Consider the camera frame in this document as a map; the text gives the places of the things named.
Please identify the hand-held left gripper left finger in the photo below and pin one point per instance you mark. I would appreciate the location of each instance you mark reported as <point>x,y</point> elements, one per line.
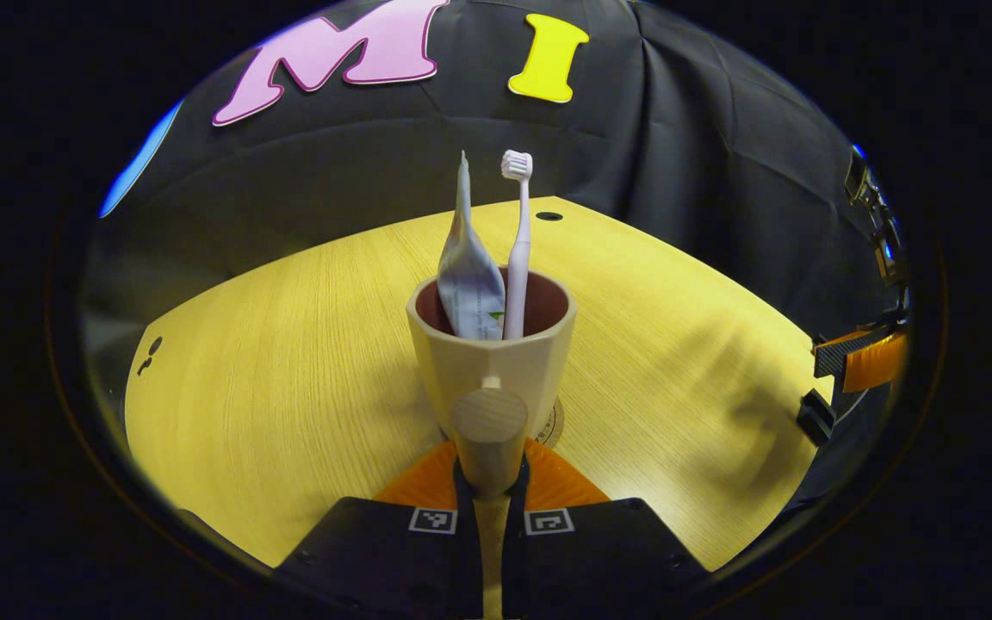
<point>470,560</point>

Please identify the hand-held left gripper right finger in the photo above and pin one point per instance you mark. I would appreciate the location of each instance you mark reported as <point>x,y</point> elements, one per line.
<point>513,560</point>

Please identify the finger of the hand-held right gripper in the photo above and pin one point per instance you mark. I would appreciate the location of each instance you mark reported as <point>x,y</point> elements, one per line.
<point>816,415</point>
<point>879,362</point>

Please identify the round cork coaster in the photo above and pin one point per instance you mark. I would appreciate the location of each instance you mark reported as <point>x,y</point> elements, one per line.
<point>554,426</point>

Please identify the white toothpaste tube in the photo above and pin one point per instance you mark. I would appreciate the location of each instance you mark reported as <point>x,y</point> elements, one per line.
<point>470,284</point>

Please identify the white toothbrush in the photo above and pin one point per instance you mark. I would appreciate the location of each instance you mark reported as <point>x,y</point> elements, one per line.
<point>519,258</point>

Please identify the black backdrop cloth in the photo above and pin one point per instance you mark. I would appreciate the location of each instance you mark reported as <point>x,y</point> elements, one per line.
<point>677,172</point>

